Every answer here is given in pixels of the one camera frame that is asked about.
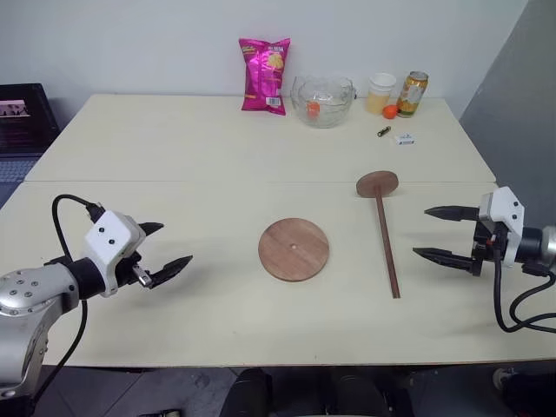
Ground clear glass bowl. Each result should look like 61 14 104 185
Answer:
290 75 355 129

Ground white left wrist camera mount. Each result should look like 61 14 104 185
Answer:
82 210 147 299

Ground yellow green drink can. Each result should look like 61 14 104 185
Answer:
395 70 430 119

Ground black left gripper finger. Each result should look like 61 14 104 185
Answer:
136 222 165 239
149 255 194 288

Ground wooden stand with rod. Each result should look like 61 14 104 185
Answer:
355 170 403 301

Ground grey caster wheel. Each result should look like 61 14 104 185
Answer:
492 367 518 394

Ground dark laptop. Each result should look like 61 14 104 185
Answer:
0 83 62 202

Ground round wooden base disc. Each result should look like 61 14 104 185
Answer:
257 217 331 283

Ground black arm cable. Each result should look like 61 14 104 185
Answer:
32 194 108 409
492 254 556 334

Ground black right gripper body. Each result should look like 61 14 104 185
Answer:
469 215 508 278

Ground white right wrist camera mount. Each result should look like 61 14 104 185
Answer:
478 186 526 267

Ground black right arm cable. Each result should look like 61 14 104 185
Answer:
492 254 556 334

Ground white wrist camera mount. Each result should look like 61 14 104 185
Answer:
82 210 147 299
478 186 526 267

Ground dark rounded shape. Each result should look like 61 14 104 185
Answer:
221 367 274 417

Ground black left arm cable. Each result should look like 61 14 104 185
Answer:
32 194 108 409

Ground pink chip bag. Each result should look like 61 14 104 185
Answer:
237 36 293 116

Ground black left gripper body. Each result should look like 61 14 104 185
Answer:
116 248 154 291

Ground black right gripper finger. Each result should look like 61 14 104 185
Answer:
423 204 480 224
412 246 475 273

